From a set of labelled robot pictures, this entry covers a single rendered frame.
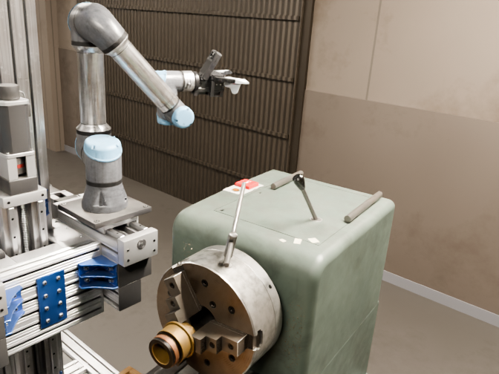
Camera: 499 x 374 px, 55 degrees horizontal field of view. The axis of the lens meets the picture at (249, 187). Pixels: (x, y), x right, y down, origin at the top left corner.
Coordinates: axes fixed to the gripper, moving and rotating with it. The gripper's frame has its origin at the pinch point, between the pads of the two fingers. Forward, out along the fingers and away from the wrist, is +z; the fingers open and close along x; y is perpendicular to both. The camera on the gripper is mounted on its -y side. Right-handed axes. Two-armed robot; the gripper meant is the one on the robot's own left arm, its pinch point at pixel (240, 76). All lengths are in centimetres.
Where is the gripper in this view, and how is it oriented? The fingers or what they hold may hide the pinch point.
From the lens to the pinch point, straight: 191.5
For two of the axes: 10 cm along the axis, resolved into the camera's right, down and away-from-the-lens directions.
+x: 4.6, 4.5, -7.7
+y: -1.3, 8.9, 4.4
